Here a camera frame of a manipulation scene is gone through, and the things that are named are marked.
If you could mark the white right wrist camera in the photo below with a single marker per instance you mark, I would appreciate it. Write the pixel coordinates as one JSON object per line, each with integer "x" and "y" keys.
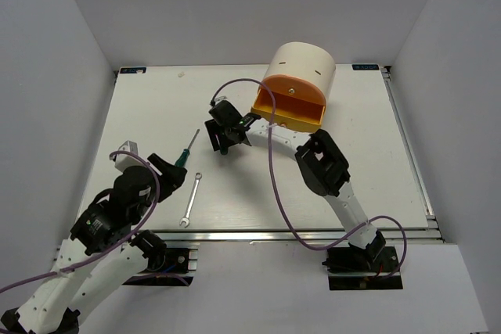
{"x": 216, "y": 100}

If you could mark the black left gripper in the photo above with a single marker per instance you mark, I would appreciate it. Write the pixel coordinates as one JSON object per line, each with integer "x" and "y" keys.
{"x": 171, "y": 177}

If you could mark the blue label sticker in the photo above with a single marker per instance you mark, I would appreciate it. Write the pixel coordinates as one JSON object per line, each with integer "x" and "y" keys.
{"x": 132, "y": 70}
{"x": 364, "y": 67}

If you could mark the silver combination wrench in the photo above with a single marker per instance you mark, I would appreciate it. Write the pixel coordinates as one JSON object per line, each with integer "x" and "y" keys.
{"x": 185, "y": 220}

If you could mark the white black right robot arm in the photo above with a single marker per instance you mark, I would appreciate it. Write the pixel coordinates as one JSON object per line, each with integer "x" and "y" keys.
{"x": 323, "y": 167}

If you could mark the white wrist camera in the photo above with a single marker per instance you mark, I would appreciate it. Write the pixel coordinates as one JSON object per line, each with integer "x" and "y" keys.
{"x": 216, "y": 100}
{"x": 124, "y": 159}

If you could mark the blue label sticker left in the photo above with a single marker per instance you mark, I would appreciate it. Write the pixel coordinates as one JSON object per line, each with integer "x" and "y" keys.
{"x": 132, "y": 70}

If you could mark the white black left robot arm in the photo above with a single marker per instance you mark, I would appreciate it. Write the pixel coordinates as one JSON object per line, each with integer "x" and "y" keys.
{"x": 106, "y": 247}

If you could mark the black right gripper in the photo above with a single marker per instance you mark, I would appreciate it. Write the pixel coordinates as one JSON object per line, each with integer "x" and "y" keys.
{"x": 214, "y": 129}

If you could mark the aluminium table edge rail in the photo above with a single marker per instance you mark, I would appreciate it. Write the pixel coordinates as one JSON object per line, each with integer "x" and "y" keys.
{"x": 431, "y": 233}

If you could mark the orange top drawer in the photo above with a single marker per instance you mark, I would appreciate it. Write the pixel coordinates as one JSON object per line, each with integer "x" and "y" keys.
{"x": 287, "y": 89}

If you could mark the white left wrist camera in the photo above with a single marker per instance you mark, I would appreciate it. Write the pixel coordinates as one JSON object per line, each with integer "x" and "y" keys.
{"x": 124, "y": 159}

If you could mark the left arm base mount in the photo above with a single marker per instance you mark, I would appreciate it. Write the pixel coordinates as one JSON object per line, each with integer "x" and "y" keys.
{"x": 176, "y": 266}

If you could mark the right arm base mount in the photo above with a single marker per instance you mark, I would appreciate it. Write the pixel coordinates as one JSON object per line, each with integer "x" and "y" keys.
{"x": 346, "y": 271}

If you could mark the blue label sticker right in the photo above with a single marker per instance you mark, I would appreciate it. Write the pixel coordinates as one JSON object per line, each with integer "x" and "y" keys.
{"x": 364, "y": 67}

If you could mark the cream round drawer cabinet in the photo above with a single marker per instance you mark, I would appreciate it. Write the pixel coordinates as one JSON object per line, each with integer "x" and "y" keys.
{"x": 305, "y": 61}

